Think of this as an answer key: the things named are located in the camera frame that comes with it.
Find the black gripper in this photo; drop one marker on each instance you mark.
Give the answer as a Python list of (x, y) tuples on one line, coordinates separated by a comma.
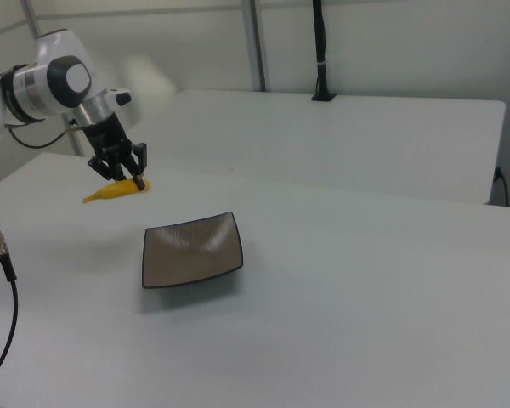
[(108, 136)]

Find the yellow banana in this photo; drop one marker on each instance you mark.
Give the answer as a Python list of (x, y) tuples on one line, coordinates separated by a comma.
[(110, 191)]

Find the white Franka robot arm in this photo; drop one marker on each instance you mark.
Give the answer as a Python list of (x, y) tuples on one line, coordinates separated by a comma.
[(68, 78)]

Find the square brown ceramic plate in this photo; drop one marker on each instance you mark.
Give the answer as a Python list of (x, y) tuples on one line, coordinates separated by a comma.
[(187, 255)]

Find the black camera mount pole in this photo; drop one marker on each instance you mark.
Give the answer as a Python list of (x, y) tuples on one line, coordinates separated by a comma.
[(321, 42)]

